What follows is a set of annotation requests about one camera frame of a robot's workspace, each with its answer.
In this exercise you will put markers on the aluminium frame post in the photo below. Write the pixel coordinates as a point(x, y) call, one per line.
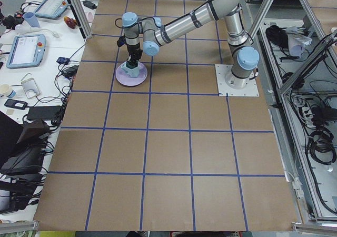
point(79, 14)

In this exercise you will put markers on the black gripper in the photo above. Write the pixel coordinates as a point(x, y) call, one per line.
point(134, 52)

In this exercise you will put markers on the upper teach pendant tablet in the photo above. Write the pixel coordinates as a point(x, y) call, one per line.
point(51, 9)

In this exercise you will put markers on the lilac round plate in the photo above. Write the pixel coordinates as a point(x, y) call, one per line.
point(127, 81)

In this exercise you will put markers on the black smartphone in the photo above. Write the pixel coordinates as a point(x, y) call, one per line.
point(16, 104)

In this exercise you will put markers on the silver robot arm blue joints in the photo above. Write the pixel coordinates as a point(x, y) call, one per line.
point(150, 33)

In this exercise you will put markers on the open metal tin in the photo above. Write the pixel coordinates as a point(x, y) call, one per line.
point(30, 88)

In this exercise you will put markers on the mint green faceted cup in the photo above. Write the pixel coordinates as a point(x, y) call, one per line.
point(130, 69)

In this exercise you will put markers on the white paper cup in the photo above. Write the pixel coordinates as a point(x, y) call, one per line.
point(7, 91)

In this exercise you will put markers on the teach pendant tablet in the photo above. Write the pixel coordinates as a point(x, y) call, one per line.
point(26, 51)
point(51, 9)

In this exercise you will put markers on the light blue plastic cup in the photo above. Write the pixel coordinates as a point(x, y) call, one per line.
point(31, 19)

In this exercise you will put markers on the lower teach pendant tablet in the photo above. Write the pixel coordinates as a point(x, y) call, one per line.
point(26, 51)

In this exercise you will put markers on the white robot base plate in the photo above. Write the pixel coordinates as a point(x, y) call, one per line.
point(229, 85)

